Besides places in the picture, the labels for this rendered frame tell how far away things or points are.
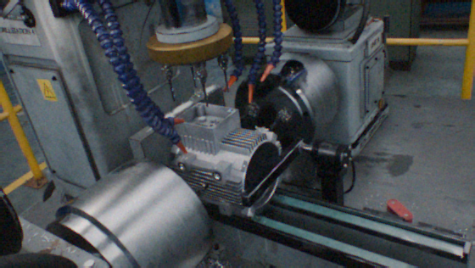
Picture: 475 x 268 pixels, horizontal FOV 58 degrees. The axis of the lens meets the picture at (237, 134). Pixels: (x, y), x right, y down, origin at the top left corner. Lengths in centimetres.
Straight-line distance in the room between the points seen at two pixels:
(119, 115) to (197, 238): 40
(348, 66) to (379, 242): 51
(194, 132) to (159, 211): 27
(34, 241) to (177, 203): 23
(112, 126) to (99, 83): 11
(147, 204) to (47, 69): 43
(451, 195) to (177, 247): 79
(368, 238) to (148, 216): 49
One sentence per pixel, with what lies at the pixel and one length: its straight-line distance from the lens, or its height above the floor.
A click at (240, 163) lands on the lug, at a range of 89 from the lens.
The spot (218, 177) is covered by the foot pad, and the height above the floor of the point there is 105.
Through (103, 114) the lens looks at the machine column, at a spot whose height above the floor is 118.
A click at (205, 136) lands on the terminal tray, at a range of 94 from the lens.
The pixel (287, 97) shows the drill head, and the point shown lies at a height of 111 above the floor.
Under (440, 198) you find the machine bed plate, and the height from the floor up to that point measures 80.
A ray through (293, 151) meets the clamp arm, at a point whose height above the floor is 103.
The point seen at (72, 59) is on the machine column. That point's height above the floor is 133.
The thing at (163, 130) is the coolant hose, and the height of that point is 121.
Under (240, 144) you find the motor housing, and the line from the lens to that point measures 92.
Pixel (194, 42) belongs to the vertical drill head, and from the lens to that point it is 85.
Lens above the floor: 157
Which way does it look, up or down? 29 degrees down
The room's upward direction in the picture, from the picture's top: 10 degrees counter-clockwise
